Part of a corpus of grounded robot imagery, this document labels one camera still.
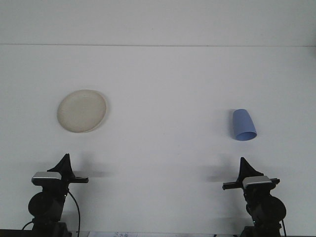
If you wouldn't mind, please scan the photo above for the black stand edge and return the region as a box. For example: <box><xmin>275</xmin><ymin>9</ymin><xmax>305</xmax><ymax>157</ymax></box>
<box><xmin>0</xmin><ymin>229</ymin><xmax>34</xmax><ymax>237</ymax></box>

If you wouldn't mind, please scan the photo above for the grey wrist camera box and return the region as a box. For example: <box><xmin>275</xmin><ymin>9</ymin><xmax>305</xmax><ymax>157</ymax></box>
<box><xmin>241</xmin><ymin>175</ymin><xmax>272</xmax><ymax>188</ymax></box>
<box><xmin>31</xmin><ymin>172</ymin><xmax>62</xmax><ymax>186</ymax></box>

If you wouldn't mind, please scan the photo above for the short black looped cable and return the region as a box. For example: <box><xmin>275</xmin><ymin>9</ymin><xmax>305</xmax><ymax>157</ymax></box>
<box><xmin>21</xmin><ymin>220</ymin><xmax>35</xmax><ymax>231</ymax></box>

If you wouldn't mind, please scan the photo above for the pale round plate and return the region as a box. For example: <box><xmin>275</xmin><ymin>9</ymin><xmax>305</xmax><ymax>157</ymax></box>
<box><xmin>57</xmin><ymin>89</ymin><xmax>109</xmax><ymax>134</ymax></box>

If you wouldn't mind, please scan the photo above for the pale blue cup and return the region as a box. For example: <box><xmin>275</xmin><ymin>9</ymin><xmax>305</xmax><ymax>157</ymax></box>
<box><xmin>231</xmin><ymin>109</ymin><xmax>258</xmax><ymax>142</ymax></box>

